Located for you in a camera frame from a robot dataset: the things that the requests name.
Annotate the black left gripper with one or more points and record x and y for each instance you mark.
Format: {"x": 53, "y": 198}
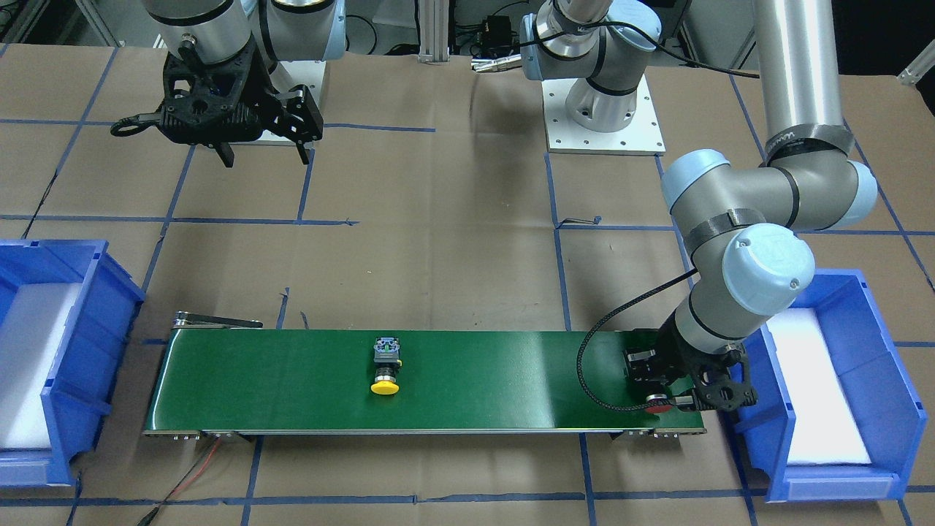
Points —
{"x": 666, "y": 356}

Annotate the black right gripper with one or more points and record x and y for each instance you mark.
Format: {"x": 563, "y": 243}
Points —
{"x": 261, "y": 85}

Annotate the red mushroom push button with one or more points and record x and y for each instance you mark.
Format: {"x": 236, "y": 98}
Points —
{"x": 656, "y": 404}

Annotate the yellow mushroom push button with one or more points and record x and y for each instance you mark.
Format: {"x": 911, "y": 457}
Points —
{"x": 388, "y": 363}

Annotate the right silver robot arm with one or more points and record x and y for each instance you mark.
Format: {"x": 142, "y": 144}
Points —
{"x": 284, "y": 31}

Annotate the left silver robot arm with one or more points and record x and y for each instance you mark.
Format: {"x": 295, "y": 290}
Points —
{"x": 739, "y": 226}

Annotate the white foam pad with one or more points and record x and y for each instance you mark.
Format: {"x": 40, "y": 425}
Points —
{"x": 825, "y": 430}
{"x": 31, "y": 334}

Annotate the blue plastic bin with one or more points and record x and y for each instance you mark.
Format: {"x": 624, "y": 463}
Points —
{"x": 77, "y": 394}
{"x": 890, "y": 415}

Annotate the green conveyor belt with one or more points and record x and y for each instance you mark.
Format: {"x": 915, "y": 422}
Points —
{"x": 317, "y": 381}

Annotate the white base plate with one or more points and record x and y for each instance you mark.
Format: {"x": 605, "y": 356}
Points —
{"x": 313, "y": 74}
{"x": 581, "y": 120}

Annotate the aluminium frame post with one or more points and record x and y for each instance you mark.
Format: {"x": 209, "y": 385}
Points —
{"x": 433, "y": 18}

